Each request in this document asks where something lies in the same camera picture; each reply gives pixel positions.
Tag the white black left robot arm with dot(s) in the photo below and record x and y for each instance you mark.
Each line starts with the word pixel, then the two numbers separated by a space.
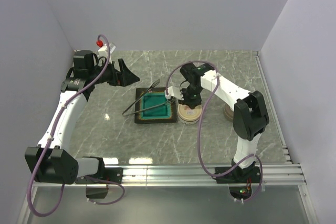
pixel 50 161

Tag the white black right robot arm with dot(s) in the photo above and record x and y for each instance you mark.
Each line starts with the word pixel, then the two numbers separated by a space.
pixel 250 116

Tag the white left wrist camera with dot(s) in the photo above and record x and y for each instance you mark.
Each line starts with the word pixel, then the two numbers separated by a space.
pixel 104 50

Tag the white red-rimmed steel container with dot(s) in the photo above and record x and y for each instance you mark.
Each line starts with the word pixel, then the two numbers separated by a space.
pixel 189 121

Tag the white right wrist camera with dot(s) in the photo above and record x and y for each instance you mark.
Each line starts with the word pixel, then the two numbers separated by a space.
pixel 173 92

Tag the aluminium rail frame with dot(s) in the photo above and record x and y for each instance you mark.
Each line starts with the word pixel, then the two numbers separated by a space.
pixel 163 181

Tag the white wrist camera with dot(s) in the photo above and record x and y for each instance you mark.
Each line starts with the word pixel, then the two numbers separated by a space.
pixel 104 50
pixel 173 92

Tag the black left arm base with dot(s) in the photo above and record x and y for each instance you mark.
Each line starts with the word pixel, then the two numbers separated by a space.
pixel 103 185

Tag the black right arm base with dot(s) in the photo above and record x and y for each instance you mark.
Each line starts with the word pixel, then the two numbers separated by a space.
pixel 244 184

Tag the steel serving tongs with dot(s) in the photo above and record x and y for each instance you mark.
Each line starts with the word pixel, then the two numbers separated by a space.
pixel 145 97

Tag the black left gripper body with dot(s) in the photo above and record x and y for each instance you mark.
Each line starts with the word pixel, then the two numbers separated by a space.
pixel 108 75

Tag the brown round lid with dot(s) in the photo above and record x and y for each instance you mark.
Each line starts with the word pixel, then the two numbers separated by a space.
pixel 228 111

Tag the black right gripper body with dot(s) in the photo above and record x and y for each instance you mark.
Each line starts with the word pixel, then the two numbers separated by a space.
pixel 191 95

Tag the teal square ceramic plate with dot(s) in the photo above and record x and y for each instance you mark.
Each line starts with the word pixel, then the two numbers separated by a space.
pixel 163 114

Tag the cream round lid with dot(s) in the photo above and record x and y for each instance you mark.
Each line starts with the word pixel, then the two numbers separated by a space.
pixel 185 111

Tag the brown-rimmed steel container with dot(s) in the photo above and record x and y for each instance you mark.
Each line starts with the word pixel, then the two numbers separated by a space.
pixel 229 119

